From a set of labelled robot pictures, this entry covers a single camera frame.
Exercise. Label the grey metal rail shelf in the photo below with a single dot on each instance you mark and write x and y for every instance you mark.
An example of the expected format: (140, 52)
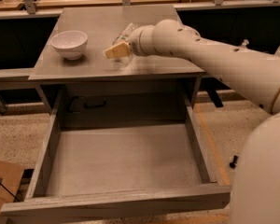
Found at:
(23, 36)

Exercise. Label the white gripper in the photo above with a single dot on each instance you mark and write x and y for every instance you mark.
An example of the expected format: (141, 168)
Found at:
(133, 43)

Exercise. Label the clear hand sanitizer bottle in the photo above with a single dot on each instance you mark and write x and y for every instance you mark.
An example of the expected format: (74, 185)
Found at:
(244, 44)

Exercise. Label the black drawer handle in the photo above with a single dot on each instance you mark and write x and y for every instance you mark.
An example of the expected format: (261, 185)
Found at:
(79, 104)

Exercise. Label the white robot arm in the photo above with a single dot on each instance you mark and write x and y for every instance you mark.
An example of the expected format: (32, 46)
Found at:
(255, 192)

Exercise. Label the grey cabinet with flat top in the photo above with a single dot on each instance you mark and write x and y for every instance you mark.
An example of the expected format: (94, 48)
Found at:
(142, 93)

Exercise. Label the open grey top drawer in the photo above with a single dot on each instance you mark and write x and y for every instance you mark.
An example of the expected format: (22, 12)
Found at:
(90, 176)

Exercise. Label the white ceramic bowl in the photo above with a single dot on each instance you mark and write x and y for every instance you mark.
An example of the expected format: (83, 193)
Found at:
(70, 44)

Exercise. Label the clear plastic water bottle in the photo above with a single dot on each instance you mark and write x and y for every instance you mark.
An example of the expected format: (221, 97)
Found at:
(125, 33)

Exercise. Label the brown cardboard box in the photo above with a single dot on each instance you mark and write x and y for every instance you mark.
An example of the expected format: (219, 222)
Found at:
(10, 178)

